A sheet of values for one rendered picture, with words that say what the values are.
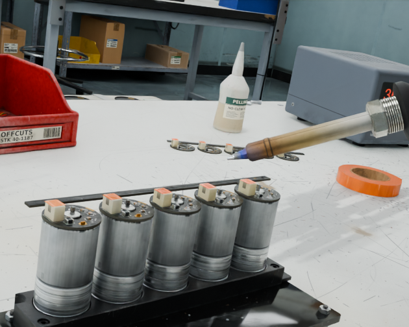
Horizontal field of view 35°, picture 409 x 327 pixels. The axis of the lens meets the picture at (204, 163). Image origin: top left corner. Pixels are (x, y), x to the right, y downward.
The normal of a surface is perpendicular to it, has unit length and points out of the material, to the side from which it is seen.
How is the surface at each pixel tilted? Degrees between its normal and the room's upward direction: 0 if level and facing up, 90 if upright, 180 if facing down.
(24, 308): 0
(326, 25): 90
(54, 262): 90
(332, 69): 90
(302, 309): 0
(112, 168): 0
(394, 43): 90
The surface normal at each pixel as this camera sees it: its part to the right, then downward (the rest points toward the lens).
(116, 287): 0.14, 0.30
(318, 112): -0.85, 0.00
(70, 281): 0.38, 0.33
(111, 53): 0.68, 0.31
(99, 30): -0.72, 0.10
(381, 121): -0.09, 0.26
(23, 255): 0.17, -0.95
